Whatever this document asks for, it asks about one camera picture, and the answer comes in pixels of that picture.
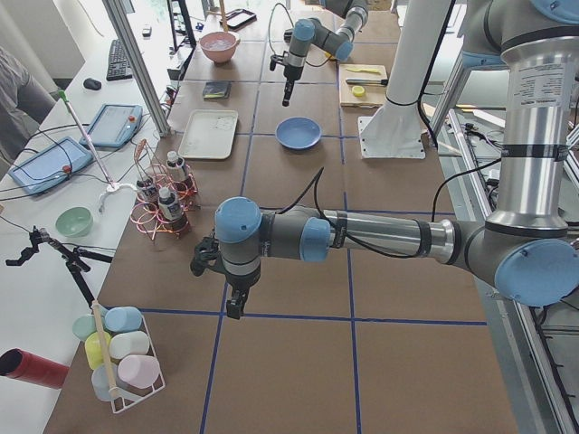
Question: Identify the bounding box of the yellow plastic knife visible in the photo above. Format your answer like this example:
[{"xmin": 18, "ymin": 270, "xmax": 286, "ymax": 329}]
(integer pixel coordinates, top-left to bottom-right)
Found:
[{"xmin": 346, "ymin": 67, "xmax": 382, "ymax": 75}]

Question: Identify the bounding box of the copper wire bottle rack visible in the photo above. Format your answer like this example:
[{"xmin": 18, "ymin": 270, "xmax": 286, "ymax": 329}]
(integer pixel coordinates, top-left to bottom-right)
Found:
[{"xmin": 130, "ymin": 139, "xmax": 198, "ymax": 240}]

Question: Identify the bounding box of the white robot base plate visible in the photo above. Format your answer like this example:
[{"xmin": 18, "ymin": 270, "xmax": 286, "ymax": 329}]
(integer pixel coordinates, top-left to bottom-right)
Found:
[{"xmin": 357, "ymin": 117, "xmax": 426, "ymax": 159}]

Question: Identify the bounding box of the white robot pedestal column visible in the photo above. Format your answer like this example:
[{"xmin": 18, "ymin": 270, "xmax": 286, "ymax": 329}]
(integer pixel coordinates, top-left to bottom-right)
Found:
[{"xmin": 384, "ymin": 0, "xmax": 468, "ymax": 108}]

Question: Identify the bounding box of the wooden cutting board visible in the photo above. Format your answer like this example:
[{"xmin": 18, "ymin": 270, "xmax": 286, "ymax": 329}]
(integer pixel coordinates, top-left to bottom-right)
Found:
[{"xmin": 338, "ymin": 63, "xmax": 388, "ymax": 109}]

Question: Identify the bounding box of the grey folded cloth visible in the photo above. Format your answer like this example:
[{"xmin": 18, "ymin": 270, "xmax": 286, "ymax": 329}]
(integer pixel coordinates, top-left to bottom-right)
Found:
[{"xmin": 202, "ymin": 80, "xmax": 232, "ymax": 100}]

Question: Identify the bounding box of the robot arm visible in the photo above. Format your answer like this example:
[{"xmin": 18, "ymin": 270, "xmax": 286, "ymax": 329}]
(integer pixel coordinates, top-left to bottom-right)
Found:
[
  {"xmin": 215, "ymin": 1, "xmax": 578, "ymax": 319},
  {"xmin": 270, "ymin": 0, "xmax": 368, "ymax": 107}
]

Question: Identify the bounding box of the black computer mouse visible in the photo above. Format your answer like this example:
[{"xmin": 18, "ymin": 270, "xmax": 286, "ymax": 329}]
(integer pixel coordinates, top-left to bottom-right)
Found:
[{"xmin": 83, "ymin": 78, "xmax": 101, "ymax": 90}]

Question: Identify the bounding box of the white wire cup rack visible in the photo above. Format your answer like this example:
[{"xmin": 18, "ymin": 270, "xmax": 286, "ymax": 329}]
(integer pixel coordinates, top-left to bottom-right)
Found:
[{"xmin": 91, "ymin": 301, "xmax": 166, "ymax": 414}]

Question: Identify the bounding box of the far blue teach pendant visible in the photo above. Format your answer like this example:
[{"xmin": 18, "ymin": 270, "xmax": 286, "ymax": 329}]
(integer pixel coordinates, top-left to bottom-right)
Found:
[{"xmin": 87, "ymin": 104, "xmax": 143, "ymax": 149}]

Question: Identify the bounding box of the right tea bottle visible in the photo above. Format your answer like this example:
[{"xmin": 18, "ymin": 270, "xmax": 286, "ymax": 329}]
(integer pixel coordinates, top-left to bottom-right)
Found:
[{"xmin": 166, "ymin": 151, "xmax": 191, "ymax": 191}]

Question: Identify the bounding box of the mint green cup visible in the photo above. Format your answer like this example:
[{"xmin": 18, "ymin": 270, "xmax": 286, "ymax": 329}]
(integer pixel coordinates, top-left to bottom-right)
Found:
[{"xmin": 71, "ymin": 314, "xmax": 96, "ymax": 342}]

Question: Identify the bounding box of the blue teach pendant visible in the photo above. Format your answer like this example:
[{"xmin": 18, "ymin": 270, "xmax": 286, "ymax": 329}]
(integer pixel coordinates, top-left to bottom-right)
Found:
[
  {"xmin": 87, "ymin": 104, "xmax": 143, "ymax": 149},
  {"xmin": 8, "ymin": 137, "xmax": 93, "ymax": 194}
]

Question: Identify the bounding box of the mint green bowl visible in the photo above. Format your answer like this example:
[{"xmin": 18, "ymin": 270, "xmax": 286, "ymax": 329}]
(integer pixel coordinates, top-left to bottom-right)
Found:
[{"xmin": 55, "ymin": 207, "xmax": 93, "ymax": 238}]

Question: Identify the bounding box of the light blue round plate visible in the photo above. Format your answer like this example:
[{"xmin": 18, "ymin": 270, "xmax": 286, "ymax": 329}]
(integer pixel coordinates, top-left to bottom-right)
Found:
[{"xmin": 275, "ymin": 117, "xmax": 322, "ymax": 151}]

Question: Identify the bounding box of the near blue teach pendant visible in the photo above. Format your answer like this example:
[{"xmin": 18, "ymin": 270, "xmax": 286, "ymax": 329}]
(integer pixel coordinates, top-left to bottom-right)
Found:
[{"xmin": 8, "ymin": 137, "xmax": 93, "ymax": 194}]

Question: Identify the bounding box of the cream bear tray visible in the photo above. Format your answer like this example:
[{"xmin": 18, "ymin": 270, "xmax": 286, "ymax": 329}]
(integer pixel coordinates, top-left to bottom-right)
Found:
[{"xmin": 177, "ymin": 109, "xmax": 239, "ymax": 160}]

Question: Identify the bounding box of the black tripod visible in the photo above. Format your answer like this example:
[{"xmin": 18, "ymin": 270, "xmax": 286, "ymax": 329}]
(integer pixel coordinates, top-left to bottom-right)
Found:
[{"xmin": 5, "ymin": 226, "xmax": 114, "ymax": 309}]

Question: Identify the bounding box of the pink bowl with ice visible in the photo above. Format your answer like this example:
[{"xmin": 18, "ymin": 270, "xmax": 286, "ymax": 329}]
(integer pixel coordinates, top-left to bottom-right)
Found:
[{"xmin": 199, "ymin": 32, "xmax": 241, "ymax": 64}]

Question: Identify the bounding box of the red cylinder tube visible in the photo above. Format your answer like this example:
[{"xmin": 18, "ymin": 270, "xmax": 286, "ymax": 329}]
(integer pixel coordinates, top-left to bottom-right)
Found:
[{"xmin": 1, "ymin": 348, "xmax": 69, "ymax": 389}]

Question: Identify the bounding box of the pink cup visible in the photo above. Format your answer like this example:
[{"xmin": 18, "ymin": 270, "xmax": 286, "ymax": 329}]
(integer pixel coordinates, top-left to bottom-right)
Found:
[{"xmin": 118, "ymin": 354, "xmax": 160, "ymax": 389}]

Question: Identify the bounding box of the silver handled knife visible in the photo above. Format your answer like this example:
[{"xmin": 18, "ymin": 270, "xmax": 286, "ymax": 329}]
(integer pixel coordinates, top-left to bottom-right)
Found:
[{"xmin": 346, "ymin": 78, "xmax": 389, "ymax": 87}]

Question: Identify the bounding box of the pale blue cup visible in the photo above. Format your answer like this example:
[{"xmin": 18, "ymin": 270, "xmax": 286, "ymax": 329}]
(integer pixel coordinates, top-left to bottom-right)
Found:
[{"xmin": 91, "ymin": 363, "xmax": 113, "ymax": 402}]

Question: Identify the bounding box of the back tea bottle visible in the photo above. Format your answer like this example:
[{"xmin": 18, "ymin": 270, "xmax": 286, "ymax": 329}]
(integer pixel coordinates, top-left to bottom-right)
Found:
[{"xmin": 136, "ymin": 171, "xmax": 158, "ymax": 211}]

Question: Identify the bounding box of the black keyboard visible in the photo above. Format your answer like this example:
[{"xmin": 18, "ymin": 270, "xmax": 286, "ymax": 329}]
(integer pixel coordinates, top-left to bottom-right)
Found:
[{"xmin": 106, "ymin": 39, "xmax": 133, "ymax": 81}]

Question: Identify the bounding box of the yellow cup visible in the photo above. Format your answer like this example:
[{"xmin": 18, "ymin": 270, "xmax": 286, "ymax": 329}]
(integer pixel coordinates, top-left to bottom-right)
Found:
[{"xmin": 84, "ymin": 332, "xmax": 104, "ymax": 371}]

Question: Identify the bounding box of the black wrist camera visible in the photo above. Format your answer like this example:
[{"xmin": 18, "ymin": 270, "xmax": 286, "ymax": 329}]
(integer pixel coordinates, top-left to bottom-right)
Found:
[
  {"xmin": 190, "ymin": 236, "xmax": 224, "ymax": 277},
  {"xmin": 269, "ymin": 52, "xmax": 288, "ymax": 71}
]

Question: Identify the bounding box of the lemon half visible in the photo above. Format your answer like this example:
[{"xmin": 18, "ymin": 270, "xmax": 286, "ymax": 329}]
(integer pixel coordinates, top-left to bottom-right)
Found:
[{"xmin": 351, "ymin": 85, "xmax": 365, "ymax": 98}]

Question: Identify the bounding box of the white pole stand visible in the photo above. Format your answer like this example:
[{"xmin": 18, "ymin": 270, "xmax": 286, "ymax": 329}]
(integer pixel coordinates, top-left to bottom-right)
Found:
[{"xmin": 58, "ymin": 90, "xmax": 138, "ymax": 213}]

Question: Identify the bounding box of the light blue cup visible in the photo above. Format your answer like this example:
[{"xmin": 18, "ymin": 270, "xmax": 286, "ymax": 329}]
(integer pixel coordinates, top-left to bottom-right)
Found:
[{"xmin": 104, "ymin": 307, "xmax": 143, "ymax": 333}]

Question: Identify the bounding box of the white cup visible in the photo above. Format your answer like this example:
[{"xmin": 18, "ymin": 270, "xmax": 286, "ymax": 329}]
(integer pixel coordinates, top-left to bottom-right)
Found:
[{"xmin": 109, "ymin": 330, "xmax": 150, "ymax": 360}]

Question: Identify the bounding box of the aluminium frame post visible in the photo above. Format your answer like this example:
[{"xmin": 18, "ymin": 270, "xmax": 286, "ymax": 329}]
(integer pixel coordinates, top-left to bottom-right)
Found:
[{"xmin": 102, "ymin": 0, "xmax": 171, "ymax": 137}]

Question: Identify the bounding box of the left tea bottle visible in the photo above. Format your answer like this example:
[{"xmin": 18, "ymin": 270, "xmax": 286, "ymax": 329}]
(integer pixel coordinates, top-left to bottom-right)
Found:
[{"xmin": 158, "ymin": 187, "xmax": 189, "ymax": 231}]

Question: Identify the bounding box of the tea bottle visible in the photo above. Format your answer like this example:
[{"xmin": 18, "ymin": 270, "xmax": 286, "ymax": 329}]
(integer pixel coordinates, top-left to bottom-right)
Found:
[
  {"xmin": 136, "ymin": 171, "xmax": 158, "ymax": 211},
  {"xmin": 166, "ymin": 151, "xmax": 191, "ymax": 191},
  {"xmin": 158, "ymin": 187, "xmax": 189, "ymax": 231}
]

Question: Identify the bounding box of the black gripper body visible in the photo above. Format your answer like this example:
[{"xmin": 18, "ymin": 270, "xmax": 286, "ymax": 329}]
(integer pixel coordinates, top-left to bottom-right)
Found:
[
  {"xmin": 223, "ymin": 261, "xmax": 261, "ymax": 292},
  {"xmin": 283, "ymin": 64, "xmax": 302, "ymax": 86}
]

